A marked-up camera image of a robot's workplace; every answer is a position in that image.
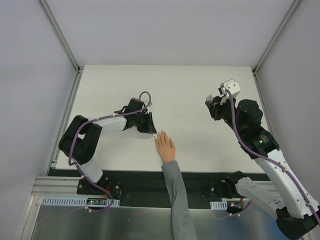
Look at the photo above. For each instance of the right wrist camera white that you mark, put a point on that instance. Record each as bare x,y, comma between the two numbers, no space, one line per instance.
232,86

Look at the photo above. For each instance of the left aluminium frame post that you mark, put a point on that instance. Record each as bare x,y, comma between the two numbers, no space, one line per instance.
59,35

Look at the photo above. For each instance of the grey sleeved forearm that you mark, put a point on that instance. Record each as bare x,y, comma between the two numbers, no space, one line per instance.
181,221

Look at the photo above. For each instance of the left white cable duct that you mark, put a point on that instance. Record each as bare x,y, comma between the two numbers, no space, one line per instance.
70,201

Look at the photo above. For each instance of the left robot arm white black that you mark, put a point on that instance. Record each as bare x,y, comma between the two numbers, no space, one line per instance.
80,140

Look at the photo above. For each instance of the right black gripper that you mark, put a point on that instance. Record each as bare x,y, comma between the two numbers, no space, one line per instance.
216,105

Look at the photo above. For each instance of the person hand long nails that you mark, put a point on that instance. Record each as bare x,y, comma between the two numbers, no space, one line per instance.
165,147

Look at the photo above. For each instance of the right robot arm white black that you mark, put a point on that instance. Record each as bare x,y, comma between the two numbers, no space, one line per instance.
295,211

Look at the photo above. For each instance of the aluminium frame post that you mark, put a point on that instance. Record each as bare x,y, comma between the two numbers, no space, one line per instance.
276,35
59,35

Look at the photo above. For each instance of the right aluminium frame post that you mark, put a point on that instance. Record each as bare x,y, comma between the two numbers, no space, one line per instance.
276,35

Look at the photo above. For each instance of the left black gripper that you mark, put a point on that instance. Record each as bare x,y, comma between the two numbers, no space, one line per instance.
144,121

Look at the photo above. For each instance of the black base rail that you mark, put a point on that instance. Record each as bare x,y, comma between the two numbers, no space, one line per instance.
147,189

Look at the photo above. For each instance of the white cable duct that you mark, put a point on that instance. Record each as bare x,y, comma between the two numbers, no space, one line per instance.
226,205
70,201

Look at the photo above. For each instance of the right white cable duct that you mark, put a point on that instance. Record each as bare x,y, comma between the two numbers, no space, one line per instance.
226,205

